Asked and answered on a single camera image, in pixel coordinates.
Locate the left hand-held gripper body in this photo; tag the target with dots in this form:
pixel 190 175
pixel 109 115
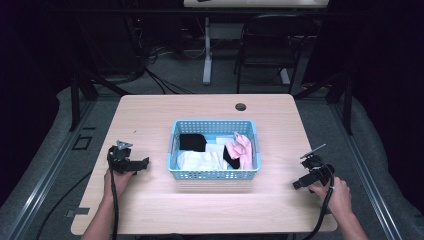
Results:
pixel 119 160

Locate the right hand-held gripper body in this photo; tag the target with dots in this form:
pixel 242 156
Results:
pixel 318 168

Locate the black chair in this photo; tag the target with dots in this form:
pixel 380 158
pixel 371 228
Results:
pixel 266 63

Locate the grey tape strip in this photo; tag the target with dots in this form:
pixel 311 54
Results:
pixel 78 211

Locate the person's right hand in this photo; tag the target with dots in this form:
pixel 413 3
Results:
pixel 336 198

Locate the pink sock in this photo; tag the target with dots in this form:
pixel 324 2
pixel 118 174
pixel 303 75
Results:
pixel 242 150

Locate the black metal stand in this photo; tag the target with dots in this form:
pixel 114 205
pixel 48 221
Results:
pixel 348 103
pixel 75 100

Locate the person's left hand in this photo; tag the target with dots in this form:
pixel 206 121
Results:
pixel 120 181

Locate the white desk leg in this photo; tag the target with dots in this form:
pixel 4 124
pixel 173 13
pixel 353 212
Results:
pixel 207 60
pixel 285 76

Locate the blue plastic basket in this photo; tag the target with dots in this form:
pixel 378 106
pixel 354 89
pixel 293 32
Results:
pixel 213 175

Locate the white sock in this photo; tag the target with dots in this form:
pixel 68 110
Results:
pixel 198 160
pixel 225 140

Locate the metal floor rail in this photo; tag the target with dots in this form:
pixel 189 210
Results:
pixel 50 166
pixel 366 173

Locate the black sock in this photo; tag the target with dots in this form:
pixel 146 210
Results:
pixel 231 160
pixel 192 142

